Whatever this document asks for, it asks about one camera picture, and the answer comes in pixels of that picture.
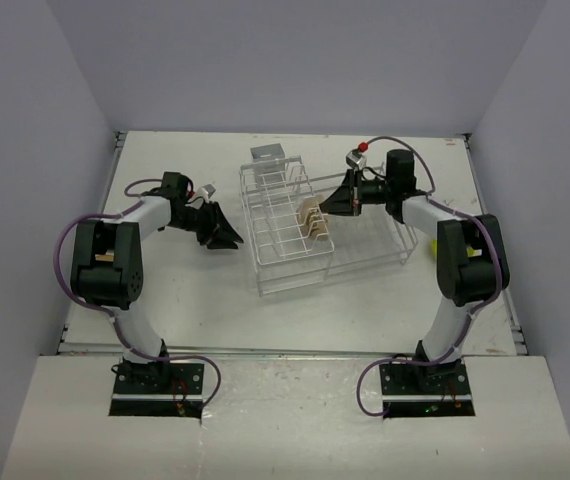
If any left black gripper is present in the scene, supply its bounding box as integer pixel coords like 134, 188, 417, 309
170, 201, 243, 250

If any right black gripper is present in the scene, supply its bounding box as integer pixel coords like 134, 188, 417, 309
319, 169, 395, 217

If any beige bowl with drawing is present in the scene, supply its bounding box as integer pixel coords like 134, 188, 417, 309
297, 195, 329, 241

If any white wire dish rack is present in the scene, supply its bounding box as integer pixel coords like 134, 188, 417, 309
239, 157, 418, 296

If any yellow-green bowl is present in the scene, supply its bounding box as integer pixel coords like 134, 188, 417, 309
430, 240, 438, 260

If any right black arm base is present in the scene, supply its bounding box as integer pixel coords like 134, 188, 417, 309
379, 360, 476, 419

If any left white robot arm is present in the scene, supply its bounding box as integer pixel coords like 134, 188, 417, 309
53, 172, 244, 393

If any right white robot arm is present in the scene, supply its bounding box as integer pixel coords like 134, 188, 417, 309
320, 143, 510, 393

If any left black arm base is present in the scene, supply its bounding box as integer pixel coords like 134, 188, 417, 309
109, 360, 204, 420

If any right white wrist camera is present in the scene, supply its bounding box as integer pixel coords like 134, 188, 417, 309
346, 148, 367, 171

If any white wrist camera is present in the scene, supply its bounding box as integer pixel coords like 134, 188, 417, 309
346, 148, 367, 171
196, 184, 216, 199

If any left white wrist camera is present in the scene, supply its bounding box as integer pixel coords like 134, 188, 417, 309
196, 184, 216, 199

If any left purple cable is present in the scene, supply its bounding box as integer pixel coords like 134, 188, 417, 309
54, 177, 224, 416

